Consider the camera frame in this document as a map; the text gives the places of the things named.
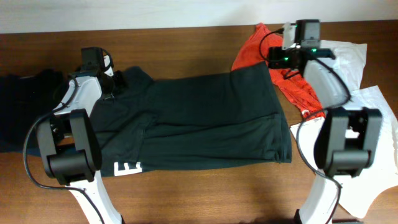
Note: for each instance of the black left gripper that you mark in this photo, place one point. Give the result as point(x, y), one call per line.
point(121, 83)

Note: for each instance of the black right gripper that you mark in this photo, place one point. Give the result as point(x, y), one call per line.
point(275, 57)

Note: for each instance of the dark green polo shirt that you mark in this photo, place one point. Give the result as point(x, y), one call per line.
point(199, 123)

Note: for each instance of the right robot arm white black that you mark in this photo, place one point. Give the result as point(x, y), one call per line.
point(347, 141)

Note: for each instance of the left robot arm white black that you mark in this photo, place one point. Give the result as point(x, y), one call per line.
point(68, 146)

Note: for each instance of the black folded clothes pile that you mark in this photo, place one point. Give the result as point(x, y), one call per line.
point(23, 100)

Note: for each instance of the orange red shirt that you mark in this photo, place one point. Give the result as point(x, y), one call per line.
point(296, 89)

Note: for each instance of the white shirt green logo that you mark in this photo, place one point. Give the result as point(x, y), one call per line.
point(358, 193)

